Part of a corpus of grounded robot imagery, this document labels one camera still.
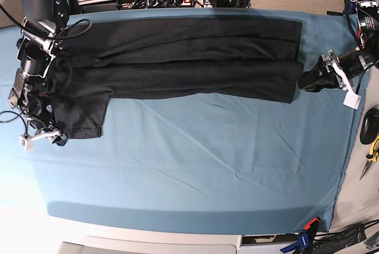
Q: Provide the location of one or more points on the white power strip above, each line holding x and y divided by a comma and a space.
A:
153, 4

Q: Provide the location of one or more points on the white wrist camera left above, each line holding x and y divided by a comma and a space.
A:
352, 100

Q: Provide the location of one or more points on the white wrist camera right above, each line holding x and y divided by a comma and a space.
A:
26, 142

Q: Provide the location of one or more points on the black T-shirt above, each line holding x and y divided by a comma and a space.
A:
168, 58

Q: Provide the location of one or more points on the yellow handled pliers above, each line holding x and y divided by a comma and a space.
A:
372, 157

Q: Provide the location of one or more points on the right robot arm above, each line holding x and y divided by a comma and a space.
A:
43, 29

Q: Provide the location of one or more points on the blue table cloth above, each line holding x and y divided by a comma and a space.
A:
206, 163

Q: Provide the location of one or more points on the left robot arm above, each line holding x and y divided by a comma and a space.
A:
362, 21

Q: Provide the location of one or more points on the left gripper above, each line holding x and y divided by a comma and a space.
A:
323, 76

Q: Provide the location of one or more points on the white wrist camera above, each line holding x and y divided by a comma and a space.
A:
352, 100
26, 142

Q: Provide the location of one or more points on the black computer mouse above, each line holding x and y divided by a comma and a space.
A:
369, 129

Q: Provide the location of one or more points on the blue orange clamp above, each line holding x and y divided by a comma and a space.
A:
305, 238

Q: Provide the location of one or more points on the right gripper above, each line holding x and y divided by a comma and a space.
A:
40, 115

